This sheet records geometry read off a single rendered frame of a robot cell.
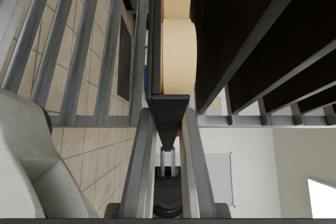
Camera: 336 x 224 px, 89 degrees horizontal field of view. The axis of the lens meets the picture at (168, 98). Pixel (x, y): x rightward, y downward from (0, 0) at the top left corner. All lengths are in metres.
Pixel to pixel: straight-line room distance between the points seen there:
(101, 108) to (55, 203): 0.25
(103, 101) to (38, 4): 0.46
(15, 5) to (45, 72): 0.32
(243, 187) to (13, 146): 4.22
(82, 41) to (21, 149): 0.43
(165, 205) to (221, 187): 3.81
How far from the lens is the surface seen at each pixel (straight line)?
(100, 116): 0.51
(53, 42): 0.69
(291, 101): 0.44
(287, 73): 0.30
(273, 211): 4.73
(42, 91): 0.62
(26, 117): 0.34
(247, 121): 0.52
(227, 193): 4.29
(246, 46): 0.21
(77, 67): 0.60
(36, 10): 0.81
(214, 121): 0.49
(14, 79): 0.69
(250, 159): 4.29
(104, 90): 0.53
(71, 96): 0.56
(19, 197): 0.26
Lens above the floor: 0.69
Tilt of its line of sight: level
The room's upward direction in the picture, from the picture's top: 90 degrees clockwise
